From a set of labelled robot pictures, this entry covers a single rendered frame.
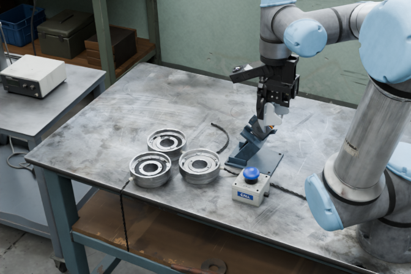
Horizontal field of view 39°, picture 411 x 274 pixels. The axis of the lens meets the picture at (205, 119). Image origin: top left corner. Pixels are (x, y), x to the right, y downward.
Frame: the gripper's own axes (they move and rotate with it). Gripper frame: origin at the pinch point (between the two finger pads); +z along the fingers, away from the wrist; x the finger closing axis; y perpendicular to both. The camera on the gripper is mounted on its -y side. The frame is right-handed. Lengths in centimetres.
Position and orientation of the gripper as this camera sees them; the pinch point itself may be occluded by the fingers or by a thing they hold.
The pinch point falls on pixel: (264, 123)
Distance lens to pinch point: 144.6
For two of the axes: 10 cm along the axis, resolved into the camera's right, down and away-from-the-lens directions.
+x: 4.3, -5.1, 7.5
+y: 9.0, 2.2, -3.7
